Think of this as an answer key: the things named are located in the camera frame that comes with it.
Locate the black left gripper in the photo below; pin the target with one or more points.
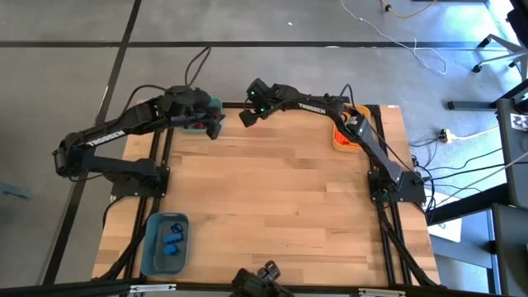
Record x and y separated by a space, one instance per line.
185 103

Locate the long orange block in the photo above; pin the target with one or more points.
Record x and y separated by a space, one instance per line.
339 137
347 141

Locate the grey chair base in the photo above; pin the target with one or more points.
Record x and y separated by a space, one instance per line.
503 42

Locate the long blue block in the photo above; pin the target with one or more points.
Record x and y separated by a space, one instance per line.
173 238
171 250

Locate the black jointed device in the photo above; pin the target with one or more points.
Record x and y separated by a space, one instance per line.
255 284

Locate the teal plastic bin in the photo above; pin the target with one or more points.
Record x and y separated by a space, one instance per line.
194 131

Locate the dark grey desk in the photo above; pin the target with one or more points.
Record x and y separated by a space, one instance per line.
515 165
511 255

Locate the black white marker tag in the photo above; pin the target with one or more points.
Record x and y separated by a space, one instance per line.
519 122

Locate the silver frame bracket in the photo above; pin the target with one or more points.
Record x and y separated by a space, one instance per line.
381 293
152 288

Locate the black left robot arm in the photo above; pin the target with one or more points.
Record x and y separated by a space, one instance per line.
105 139

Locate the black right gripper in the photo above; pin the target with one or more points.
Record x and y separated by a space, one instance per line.
266 97

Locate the black table frame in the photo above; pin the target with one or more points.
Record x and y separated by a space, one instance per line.
233 105

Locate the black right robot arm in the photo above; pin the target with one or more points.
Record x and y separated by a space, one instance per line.
313 108

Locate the black chair seat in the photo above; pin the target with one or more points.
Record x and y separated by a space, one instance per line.
520 20

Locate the black diagonal beam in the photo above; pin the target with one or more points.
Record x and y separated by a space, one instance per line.
466 202

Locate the yellow plastic bin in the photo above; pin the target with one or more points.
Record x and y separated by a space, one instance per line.
346 147

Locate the small blue block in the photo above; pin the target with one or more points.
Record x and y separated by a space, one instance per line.
177 228

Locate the grey-blue plastic bin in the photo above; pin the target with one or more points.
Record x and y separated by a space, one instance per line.
156 255

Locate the white power strip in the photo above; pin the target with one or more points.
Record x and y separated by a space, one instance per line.
444 135

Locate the white box blue print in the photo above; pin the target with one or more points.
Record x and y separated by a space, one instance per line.
447 230

